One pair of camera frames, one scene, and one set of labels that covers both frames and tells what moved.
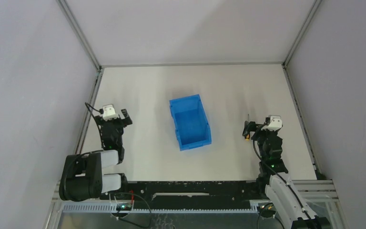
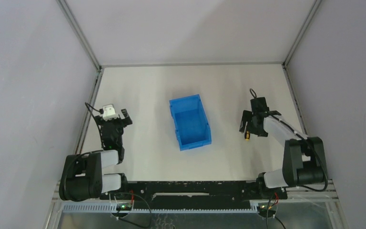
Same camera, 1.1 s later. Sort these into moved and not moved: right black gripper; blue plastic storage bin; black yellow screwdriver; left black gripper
Moved: right black gripper
Not moved: black yellow screwdriver; blue plastic storage bin; left black gripper
